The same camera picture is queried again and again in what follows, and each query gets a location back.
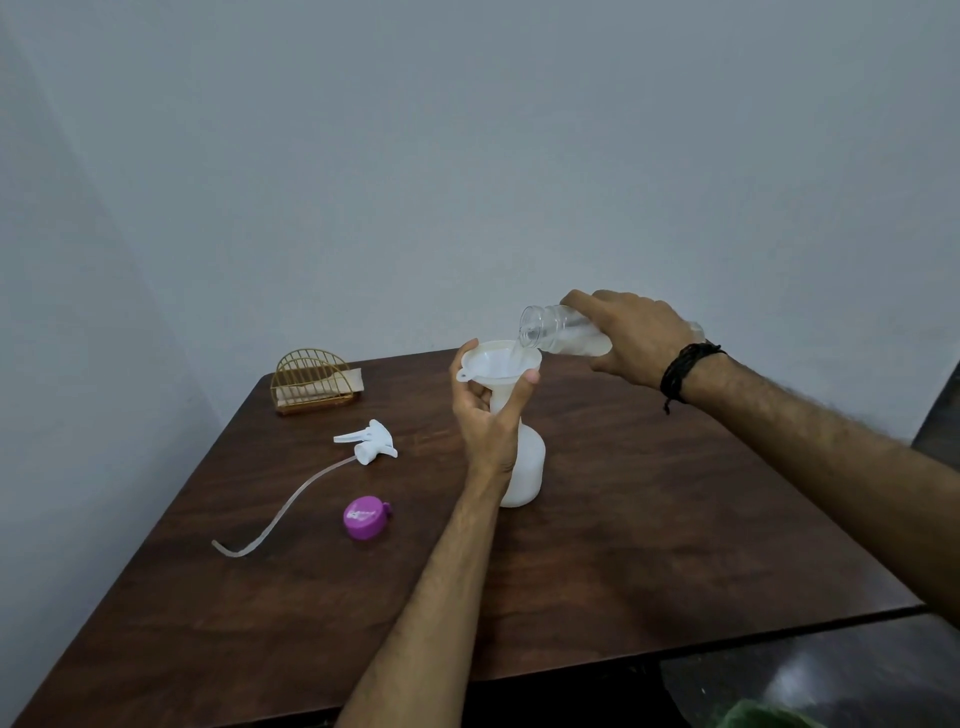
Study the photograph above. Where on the person's left hand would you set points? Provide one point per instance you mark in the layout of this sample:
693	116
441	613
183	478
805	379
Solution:
487	442

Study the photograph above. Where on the person's right hand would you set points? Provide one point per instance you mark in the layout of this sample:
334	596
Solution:
645	337

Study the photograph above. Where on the person's left thumb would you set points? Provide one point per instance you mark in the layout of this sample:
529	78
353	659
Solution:
459	366

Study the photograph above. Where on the person's right thumb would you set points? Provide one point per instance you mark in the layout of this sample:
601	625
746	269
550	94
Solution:
606	364

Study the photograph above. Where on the white plastic funnel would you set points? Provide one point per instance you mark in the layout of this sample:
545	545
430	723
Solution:
499	360

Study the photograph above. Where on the clear plastic bottle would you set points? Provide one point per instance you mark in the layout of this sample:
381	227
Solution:
559	331

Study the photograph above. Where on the white plastic spray bottle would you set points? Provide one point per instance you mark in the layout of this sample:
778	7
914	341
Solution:
529	465

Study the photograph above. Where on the person's right forearm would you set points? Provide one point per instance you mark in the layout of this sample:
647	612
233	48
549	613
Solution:
840	465

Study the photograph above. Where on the person's left forearm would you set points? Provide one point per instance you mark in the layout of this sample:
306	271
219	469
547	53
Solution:
427	607

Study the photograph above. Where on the beige paper napkins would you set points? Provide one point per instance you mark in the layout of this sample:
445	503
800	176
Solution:
359	379

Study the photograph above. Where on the white spray trigger with tube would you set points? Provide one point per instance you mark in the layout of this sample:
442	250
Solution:
372	445

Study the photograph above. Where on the purple flip bottle cap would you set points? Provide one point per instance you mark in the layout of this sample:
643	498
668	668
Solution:
364	519

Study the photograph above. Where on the dark wooden furniture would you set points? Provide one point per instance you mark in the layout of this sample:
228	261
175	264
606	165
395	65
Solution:
941	427

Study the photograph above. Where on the green plastic bag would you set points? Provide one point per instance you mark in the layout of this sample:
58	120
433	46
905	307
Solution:
765	716

